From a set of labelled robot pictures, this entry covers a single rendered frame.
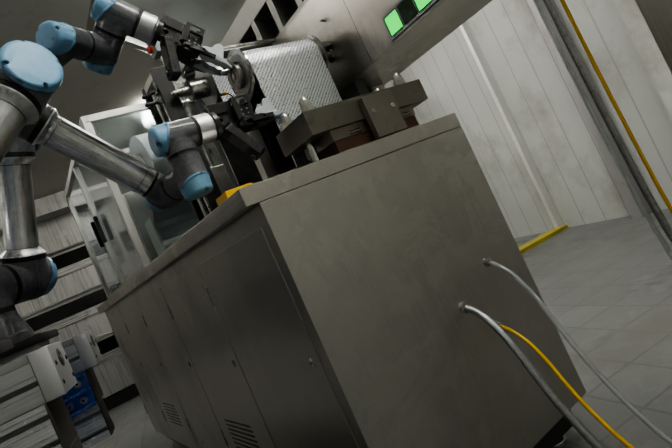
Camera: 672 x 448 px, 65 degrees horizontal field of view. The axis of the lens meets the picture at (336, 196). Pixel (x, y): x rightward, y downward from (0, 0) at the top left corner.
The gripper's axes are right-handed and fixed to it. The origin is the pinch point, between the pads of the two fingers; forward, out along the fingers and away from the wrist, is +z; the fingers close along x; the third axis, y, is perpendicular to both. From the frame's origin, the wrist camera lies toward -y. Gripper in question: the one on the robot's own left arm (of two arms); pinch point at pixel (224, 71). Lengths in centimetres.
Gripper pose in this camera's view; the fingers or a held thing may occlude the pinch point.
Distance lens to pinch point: 152.5
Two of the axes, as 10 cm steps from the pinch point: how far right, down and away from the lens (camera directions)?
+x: -4.9, 2.7, 8.3
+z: 8.6, 3.4, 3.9
